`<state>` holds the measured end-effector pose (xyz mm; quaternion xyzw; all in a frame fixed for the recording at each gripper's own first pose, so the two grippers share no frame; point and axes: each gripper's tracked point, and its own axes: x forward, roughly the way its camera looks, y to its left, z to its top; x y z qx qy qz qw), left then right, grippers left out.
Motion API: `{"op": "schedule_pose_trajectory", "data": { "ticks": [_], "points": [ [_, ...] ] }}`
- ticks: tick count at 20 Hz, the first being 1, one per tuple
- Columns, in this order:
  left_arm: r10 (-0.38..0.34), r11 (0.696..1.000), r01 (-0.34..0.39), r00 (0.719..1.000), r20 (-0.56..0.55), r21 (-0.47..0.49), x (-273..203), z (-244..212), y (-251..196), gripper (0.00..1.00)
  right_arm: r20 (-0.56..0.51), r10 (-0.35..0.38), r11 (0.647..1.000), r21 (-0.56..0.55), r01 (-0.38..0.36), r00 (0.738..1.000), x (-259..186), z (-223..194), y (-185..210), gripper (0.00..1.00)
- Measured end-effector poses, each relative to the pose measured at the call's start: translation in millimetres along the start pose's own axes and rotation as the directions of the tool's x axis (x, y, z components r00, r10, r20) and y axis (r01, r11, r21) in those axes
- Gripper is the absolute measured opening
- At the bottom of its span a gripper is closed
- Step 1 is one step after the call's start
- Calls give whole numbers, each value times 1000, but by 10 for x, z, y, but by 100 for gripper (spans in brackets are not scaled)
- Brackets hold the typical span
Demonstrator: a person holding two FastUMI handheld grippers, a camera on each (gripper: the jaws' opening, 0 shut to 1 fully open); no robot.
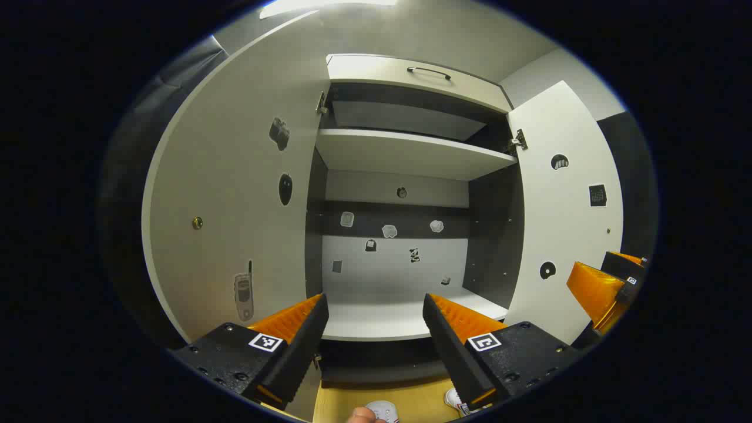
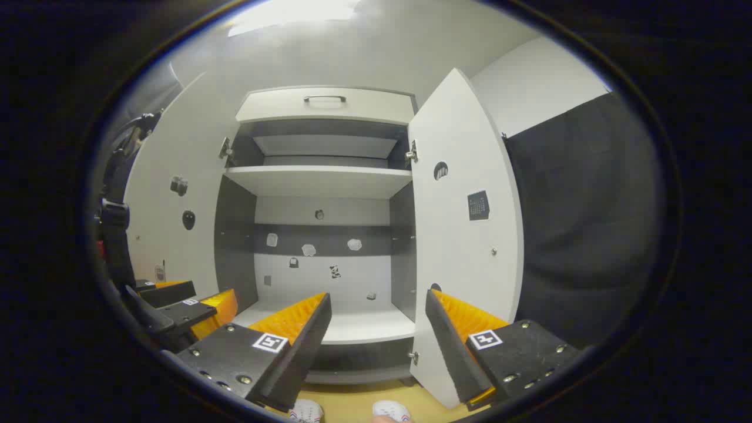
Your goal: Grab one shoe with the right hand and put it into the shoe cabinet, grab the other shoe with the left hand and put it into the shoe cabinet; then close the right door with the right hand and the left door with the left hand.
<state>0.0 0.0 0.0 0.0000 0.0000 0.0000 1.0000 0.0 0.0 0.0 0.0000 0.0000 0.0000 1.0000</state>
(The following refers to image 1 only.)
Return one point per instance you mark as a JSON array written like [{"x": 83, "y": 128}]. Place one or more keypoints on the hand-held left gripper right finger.
[{"x": 449, "y": 352}]

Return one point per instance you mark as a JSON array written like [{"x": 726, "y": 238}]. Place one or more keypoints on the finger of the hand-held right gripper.
[
  {"x": 593, "y": 291},
  {"x": 623, "y": 267}
]

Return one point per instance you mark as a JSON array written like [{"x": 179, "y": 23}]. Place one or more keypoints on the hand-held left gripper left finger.
[{"x": 302, "y": 346}]

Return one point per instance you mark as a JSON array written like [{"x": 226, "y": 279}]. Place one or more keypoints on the white shoe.
[
  {"x": 453, "y": 400},
  {"x": 383, "y": 412}
]

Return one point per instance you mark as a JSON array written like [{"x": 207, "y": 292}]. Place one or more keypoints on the white shoe cabinet door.
[
  {"x": 564, "y": 235},
  {"x": 235, "y": 176}
]

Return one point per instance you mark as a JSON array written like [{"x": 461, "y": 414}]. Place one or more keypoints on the white shoe cabinet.
[{"x": 393, "y": 276}]

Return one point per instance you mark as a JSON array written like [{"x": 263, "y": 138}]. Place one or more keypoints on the metal cabinet door hinge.
[
  {"x": 322, "y": 104},
  {"x": 317, "y": 361},
  {"x": 518, "y": 141}
]

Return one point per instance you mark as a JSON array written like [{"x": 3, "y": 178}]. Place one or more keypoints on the white cabinet shelf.
[{"x": 405, "y": 153}]

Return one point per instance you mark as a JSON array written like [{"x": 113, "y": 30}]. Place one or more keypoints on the white cabinet drawer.
[{"x": 376, "y": 73}]

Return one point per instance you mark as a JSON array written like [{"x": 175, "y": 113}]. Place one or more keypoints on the ceiling light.
[{"x": 317, "y": 6}]

